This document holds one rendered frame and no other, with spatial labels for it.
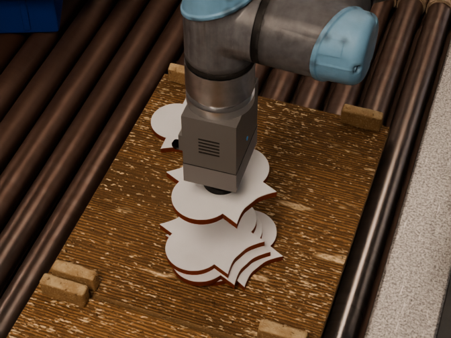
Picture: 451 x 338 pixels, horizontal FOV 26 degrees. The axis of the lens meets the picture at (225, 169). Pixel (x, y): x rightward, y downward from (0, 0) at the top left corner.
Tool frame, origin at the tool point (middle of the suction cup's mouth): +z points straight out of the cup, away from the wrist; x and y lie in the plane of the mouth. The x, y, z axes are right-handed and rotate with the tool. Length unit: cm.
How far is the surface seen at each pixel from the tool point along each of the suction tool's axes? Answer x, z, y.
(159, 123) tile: -15.1, 10.3, -17.8
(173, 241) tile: -5.3, 8.3, 3.2
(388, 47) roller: 13, 13, -48
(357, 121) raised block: 11.9, 10.1, -26.5
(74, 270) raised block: -15.4, 8.6, 11.1
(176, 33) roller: -20.8, 13.0, -40.5
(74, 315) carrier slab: -13.7, 11.2, 15.6
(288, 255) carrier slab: 8.6, 11.3, -1.1
